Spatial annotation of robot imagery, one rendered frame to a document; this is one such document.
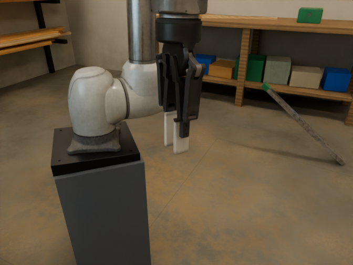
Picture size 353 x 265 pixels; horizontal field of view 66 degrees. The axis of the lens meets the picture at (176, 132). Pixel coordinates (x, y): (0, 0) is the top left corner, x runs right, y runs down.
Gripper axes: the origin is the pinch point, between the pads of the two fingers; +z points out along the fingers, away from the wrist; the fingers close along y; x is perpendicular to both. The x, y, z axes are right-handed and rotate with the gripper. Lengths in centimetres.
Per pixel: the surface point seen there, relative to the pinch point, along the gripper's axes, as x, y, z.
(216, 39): 195, -242, 11
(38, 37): 4, -342, 12
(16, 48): -21, -323, 22
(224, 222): 60, -47, 86
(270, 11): 228, -191, -21
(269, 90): 130, -92, 30
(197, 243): 39, -43, 87
